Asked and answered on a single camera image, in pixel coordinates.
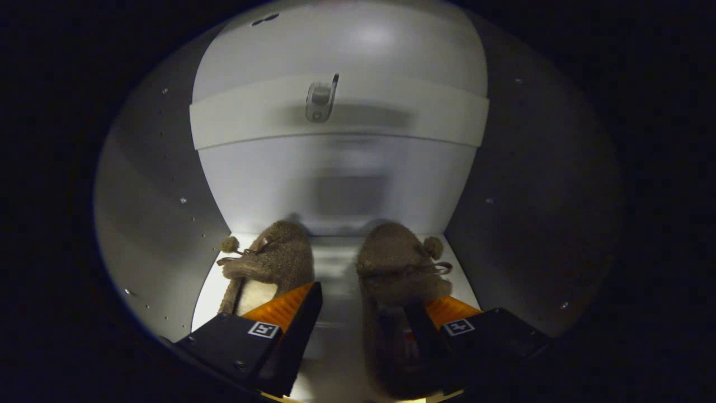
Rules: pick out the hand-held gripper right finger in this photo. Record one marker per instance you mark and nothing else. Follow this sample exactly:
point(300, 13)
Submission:
point(433, 347)

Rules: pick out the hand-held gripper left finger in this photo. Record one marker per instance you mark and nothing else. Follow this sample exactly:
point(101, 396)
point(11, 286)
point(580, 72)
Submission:
point(293, 341)

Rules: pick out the brown fuzzy shoe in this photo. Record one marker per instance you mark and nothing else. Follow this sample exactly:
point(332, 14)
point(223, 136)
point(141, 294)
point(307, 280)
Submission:
point(279, 257)
point(391, 252)

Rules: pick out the grey shoe cabinet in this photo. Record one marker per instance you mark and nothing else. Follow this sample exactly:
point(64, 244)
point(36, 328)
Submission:
point(335, 168)

